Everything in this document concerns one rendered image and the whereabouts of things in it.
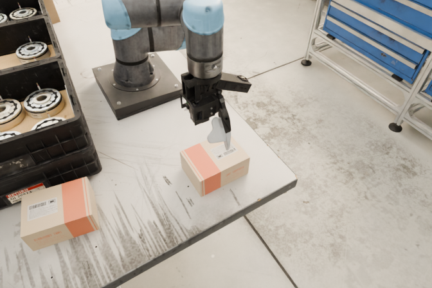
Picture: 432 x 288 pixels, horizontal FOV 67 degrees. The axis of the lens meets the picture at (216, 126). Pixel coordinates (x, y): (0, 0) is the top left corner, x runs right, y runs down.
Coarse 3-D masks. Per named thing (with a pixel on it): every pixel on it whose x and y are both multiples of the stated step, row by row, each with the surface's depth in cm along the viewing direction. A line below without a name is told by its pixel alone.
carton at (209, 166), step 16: (208, 144) 94; (192, 160) 90; (208, 160) 90; (224, 160) 90; (240, 160) 90; (192, 176) 90; (208, 176) 86; (224, 176) 90; (240, 176) 95; (208, 192) 91
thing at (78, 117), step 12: (48, 60) 97; (60, 60) 97; (12, 72) 93; (72, 96) 85; (72, 120) 79; (24, 132) 76; (36, 132) 76; (48, 132) 78; (60, 132) 79; (0, 144) 74; (12, 144) 75; (24, 144) 77
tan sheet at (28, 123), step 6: (66, 96) 101; (66, 102) 99; (24, 108) 97; (66, 108) 97; (60, 114) 95; (66, 114) 95; (72, 114) 95; (24, 120) 93; (30, 120) 93; (36, 120) 93; (18, 126) 92; (24, 126) 92; (30, 126) 92
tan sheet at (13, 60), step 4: (52, 44) 122; (52, 48) 120; (52, 52) 118; (4, 56) 116; (8, 56) 116; (12, 56) 116; (16, 56) 116; (52, 56) 116; (0, 60) 114; (4, 60) 114; (8, 60) 114; (12, 60) 114; (16, 60) 114; (0, 64) 113; (4, 64) 113; (8, 64) 113; (12, 64) 113; (16, 64) 113; (20, 64) 113; (0, 68) 111; (4, 68) 111
